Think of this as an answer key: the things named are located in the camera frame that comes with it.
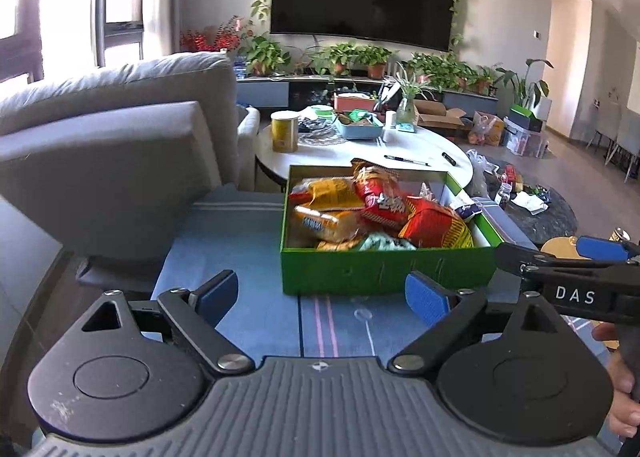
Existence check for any grey television cabinet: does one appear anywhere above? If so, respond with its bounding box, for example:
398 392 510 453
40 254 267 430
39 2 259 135
235 74 501 112

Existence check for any glass vase with plant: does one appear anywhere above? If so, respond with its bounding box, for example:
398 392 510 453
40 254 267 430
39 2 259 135
390 62 426 125

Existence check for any pink box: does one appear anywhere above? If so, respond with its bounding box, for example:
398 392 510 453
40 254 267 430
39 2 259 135
334 93 381 114

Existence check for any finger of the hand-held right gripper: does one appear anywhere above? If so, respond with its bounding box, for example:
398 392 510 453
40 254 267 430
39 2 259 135
575 236 640 262
494 242 601 275

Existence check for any row of green potted plants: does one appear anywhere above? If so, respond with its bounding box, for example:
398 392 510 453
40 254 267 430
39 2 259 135
240 34 501 96

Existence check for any large leaf plant white pot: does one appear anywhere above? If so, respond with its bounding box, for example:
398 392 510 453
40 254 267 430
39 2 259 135
495 58 556 120

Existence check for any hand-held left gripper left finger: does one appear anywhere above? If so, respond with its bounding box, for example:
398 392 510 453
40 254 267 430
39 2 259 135
80 269 256 378

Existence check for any blue plastic basket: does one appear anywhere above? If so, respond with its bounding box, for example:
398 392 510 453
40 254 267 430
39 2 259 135
334 112 386 140

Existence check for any white round coffee table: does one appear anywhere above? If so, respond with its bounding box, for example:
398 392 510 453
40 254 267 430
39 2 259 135
254 122 473 195

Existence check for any white blue snack packet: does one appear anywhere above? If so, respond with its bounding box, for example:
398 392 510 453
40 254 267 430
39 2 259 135
450 197 483 222

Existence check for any yellow round side table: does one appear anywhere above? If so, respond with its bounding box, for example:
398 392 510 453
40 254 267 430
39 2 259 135
540 236 581 255

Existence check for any open cardboard box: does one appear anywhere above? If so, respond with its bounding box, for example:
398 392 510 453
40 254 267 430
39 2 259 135
415 101 473 138

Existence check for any red snack bag white print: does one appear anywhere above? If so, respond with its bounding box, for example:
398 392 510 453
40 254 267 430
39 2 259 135
350 159 416 230

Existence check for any grey sofa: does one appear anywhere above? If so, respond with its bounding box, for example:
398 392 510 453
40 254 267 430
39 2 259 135
0 51 261 288

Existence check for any white plastic bag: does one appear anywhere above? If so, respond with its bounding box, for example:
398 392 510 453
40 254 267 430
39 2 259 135
465 149 501 198

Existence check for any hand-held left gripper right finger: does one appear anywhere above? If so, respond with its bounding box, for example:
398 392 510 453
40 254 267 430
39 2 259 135
389 271 577 378

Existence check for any green cardboard box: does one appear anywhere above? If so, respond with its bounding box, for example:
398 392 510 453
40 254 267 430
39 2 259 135
280 164 503 295

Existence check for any red flower arrangement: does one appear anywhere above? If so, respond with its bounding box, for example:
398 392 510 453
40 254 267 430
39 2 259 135
180 17 253 55

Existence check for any clear storage box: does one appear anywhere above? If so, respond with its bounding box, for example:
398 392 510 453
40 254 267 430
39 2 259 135
502 118 548 158

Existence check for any green topped dark box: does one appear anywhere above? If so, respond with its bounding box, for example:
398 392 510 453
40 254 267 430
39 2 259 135
510 104 543 132

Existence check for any dark marble round table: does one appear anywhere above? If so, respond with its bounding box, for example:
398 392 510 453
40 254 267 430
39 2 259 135
470 154 578 243

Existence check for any person's right hand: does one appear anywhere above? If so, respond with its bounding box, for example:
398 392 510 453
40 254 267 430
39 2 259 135
592 322 640 443

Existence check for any green white snack bag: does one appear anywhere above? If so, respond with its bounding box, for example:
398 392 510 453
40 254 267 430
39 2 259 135
357 232 418 252

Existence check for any grey dining chair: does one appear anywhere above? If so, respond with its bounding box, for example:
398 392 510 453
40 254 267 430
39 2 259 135
585 102 623 168
607 109 640 182

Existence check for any white paper packet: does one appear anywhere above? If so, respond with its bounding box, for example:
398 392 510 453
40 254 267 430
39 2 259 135
512 191 550 215

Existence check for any dark framed window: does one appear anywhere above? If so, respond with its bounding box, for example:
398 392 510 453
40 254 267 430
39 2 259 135
0 0 148 85

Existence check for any yellow tin can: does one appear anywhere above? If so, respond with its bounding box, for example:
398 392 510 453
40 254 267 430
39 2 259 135
270 111 301 154

